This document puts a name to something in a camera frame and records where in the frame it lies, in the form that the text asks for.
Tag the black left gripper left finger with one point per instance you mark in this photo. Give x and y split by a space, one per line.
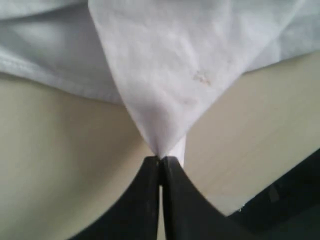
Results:
135 215

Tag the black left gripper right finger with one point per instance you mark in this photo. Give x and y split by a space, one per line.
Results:
187 213

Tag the white t-shirt red logo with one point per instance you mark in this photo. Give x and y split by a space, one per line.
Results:
167 61

